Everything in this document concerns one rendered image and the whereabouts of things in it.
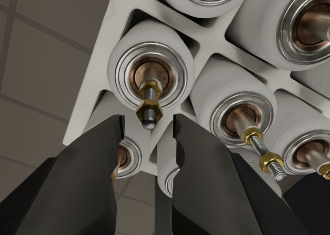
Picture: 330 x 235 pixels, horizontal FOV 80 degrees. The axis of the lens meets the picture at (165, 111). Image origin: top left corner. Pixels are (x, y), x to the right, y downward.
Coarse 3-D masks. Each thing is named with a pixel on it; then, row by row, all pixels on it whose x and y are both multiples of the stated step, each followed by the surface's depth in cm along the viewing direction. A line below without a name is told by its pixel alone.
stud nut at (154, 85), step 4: (144, 84) 18; (148, 84) 17; (152, 84) 17; (156, 84) 17; (140, 88) 18; (144, 88) 17; (156, 88) 17; (160, 88) 18; (140, 92) 18; (144, 92) 17; (156, 92) 18; (160, 92) 18; (144, 96) 18; (156, 96) 18
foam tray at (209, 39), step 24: (120, 0) 24; (144, 0) 24; (120, 24) 25; (168, 24) 25; (192, 24) 25; (216, 24) 25; (96, 48) 26; (192, 48) 30; (216, 48) 27; (240, 48) 37; (96, 72) 28; (264, 72) 29; (288, 72) 29; (96, 96) 29; (312, 96) 31; (72, 120) 31; (168, 120) 32; (144, 168) 37
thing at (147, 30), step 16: (128, 32) 23; (144, 32) 19; (160, 32) 19; (176, 32) 27; (128, 48) 19; (176, 48) 20; (112, 64) 20; (192, 64) 21; (112, 80) 21; (192, 80) 22
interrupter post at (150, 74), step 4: (144, 72) 20; (148, 72) 19; (152, 72) 19; (156, 72) 20; (144, 76) 19; (148, 76) 18; (152, 76) 18; (156, 76) 19; (160, 76) 20; (140, 80) 19; (144, 80) 18; (148, 80) 18; (152, 80) 18; (156, 80) 18; (160, 80) 19; (140, 84) 18; (160, 84) 18
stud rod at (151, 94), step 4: (148, 88) 17; (152, 88) 17; (148, 92) 17; (152, 92) 17; (148, 96) 16; (152, 96) 16; (144, 112) 14; (148, 112) 14; (152, 112) 14; (144, 116) 13; (148, 116) 13; (152, 116) 13; (144, 120) 13; (148, 120) 13; (152, 120) 13; (156, 120) 14; (144, 124) 13; (148, 124) 13; (152, 124) 13; (156, 124) 13; (144, 128) 13; (148, 128) 13; (152, 128) 13
